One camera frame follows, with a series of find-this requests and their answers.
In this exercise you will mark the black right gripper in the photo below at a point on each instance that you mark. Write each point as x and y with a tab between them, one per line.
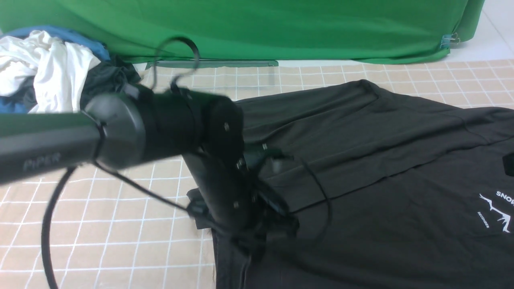
508	164

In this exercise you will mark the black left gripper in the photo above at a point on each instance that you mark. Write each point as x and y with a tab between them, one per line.
225	191

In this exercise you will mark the dark gray long-sleeve top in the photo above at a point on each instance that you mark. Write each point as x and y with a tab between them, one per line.
419	194

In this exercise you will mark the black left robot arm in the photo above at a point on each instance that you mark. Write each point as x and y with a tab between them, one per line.
118	131

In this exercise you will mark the beige checkered tablecloth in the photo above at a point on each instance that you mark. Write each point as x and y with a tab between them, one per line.
107	235

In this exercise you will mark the metal binder clip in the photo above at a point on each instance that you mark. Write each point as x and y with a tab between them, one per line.
448	40

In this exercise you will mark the dark gray crumpled garment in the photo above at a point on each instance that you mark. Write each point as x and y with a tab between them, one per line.
108	77

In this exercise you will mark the green backdrop cloth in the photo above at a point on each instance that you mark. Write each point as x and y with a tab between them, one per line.
371	31

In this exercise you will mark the white crumpled garment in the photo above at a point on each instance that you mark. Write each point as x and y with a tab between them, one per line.
44	72

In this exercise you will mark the blue crumpled garment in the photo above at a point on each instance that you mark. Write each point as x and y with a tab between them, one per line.
80	40

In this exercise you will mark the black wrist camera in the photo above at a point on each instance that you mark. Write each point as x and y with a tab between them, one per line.
270	215

